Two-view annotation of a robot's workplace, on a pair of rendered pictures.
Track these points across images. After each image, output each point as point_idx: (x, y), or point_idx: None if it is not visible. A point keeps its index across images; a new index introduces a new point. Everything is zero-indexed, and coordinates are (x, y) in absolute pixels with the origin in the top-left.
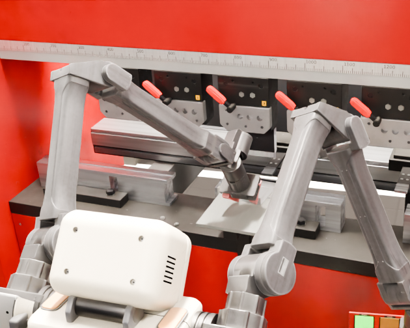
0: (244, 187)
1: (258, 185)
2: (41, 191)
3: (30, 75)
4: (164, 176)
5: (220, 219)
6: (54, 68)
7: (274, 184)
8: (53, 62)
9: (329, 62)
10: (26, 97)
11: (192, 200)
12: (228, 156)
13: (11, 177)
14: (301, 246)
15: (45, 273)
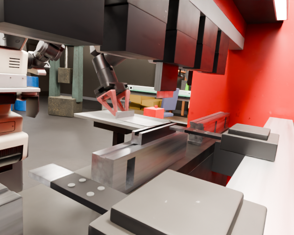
0: (101, 85)
1: (101, 87)
2: None
3: (249, 67)
4: (196, 121)
5: (107, 112)
6: (276, 73)
7: (147, 125)
8: (277, 69)
9: None
10: (240, 79)
11: (196, 148)
12: (91, 47)
13: (208, 113)
14: (87, 169)
15: (36, 51)
